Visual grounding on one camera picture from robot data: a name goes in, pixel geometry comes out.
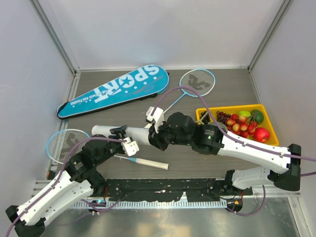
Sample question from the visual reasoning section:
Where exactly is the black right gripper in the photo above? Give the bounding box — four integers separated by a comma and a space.
146, 118, 193, 151

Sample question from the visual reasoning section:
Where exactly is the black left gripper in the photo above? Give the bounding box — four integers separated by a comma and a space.
95, 126, 128, 165

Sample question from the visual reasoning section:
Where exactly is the white shuttlecock tube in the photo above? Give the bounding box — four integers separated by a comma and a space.
91, 125, 150, 146

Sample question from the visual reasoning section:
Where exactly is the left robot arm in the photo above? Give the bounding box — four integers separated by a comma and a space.
5, 126, 134, 237

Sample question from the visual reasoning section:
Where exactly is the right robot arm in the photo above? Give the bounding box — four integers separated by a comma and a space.
146, 112, 301, 195

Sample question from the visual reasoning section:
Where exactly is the black grape bunch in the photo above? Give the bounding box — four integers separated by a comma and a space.
196, 111, 210, 124

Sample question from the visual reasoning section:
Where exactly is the blue sport racket bag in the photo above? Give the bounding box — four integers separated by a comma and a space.
57, 65, 169, 119

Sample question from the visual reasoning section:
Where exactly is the green netted melon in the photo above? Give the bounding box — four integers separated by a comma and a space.
218, 122, 228, 130

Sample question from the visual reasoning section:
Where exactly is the blue racket far right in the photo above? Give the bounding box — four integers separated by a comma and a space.
163, 69, 216, 114

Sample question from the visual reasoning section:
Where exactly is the blue racket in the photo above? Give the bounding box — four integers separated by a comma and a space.
46, 129, 169, 170
163, 69, 216, 114

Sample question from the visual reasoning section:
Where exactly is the blue racket near left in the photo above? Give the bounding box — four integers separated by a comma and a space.
46, 129, 169, 170

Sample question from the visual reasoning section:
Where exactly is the red cherry bunch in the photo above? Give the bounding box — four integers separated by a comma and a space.
225, 114, 258, 138

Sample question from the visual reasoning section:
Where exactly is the yellow-green fruit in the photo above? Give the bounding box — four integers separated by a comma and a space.
237, 110, 251, 118

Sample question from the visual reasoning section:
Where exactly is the yellow plastic tray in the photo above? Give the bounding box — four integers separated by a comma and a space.
209, 104, 279, 146

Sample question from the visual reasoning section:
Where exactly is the green lime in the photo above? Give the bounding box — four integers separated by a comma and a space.
251, 110, 264, 124

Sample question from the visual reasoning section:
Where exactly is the red apple in tray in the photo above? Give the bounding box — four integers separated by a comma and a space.
252, 127, 271, 143

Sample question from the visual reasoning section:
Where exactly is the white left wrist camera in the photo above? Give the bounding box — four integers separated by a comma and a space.
122, 137, 139, 157

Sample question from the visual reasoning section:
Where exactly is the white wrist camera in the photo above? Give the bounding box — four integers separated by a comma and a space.
122, 137, 139, 157
145, 106, 164, 133

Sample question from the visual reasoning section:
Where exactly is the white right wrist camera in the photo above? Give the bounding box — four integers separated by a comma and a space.
145, 106, 164, 133

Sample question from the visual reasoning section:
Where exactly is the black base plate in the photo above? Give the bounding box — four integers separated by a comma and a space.
102, 178, 253, 202

